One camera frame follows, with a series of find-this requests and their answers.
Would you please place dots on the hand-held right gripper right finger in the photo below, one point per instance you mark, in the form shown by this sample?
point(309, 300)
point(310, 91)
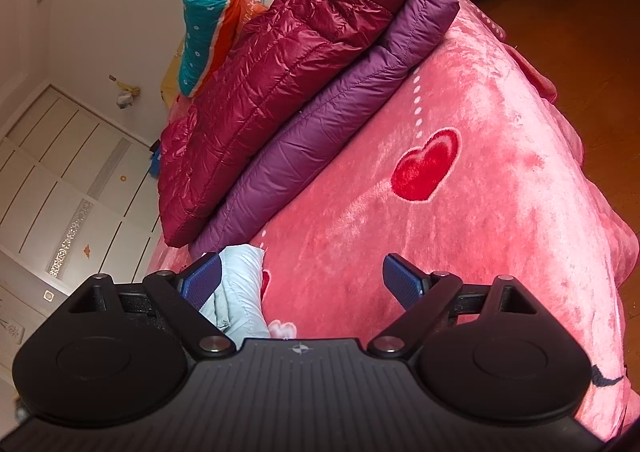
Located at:
point(402, 282)

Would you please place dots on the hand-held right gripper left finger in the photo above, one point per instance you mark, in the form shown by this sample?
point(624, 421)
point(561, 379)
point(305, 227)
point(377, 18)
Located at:
point(202, 279)

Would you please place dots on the light blue down jacket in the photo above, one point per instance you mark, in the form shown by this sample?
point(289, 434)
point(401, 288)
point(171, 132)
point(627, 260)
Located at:
point(242, 282)

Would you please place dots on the purple down jacket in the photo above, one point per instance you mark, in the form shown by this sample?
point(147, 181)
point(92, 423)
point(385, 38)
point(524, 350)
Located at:
point(310, 132)

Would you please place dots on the maroon down jacket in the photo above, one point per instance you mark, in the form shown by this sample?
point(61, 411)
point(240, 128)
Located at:
point(260, 97)

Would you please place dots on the pink heart printed blanket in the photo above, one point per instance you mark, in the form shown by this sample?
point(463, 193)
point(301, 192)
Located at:
point(500, 232)

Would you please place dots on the blue shoe box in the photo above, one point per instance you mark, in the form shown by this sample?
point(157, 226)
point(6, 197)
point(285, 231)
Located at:
point(156, 162)

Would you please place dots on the white wardrobe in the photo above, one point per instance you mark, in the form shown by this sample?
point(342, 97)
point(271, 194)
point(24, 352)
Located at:
point(50, 192)

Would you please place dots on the colourful teal orange quilt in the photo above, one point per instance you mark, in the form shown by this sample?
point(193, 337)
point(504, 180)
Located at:
point(210, 32)

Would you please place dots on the light switch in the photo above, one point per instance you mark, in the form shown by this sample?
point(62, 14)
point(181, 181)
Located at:
point(48, 296)

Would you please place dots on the hanging wall ornament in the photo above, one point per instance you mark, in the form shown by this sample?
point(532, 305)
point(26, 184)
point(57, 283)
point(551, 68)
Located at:
point(125, 95)

